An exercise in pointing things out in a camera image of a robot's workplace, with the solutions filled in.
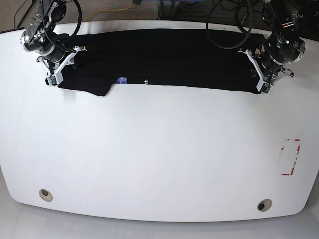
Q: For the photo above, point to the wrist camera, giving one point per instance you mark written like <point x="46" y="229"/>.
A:
<point x="54" y="80"/>
<point x="264" y="87"/>

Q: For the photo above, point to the red tape marking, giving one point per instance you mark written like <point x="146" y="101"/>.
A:
<point x="288" y="156"/>

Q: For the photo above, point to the table grommet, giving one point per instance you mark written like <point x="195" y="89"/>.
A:
<point x="264" y="205"/>
<point x="45" y="195"/>

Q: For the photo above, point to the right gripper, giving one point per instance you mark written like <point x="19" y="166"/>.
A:
<point x="54" y="67"/>

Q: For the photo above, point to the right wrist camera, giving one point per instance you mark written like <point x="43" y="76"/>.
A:
<point x="54" y="80"/>

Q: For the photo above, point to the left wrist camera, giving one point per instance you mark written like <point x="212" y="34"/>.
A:
<point x="264" y="87"/>

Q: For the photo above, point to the black tripod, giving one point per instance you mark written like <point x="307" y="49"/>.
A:
<point x="22" y="12"/>

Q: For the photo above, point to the left table grommet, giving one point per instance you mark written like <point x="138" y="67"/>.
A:
<point x="45" y="195"/>

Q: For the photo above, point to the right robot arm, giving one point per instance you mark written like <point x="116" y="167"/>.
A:
<point x="40" y="37"/>

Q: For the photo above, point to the black graphic t-shirt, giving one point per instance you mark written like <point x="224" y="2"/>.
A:
<point x="172" y="57"/>

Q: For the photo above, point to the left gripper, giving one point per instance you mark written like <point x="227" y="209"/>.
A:
<point x="267" y="67"/>

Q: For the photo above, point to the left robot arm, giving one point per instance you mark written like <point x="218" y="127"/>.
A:
<point x="282" y="47"/>

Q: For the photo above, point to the right table grommet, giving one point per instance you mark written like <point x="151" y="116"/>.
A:
<point x="264" y="205"/>

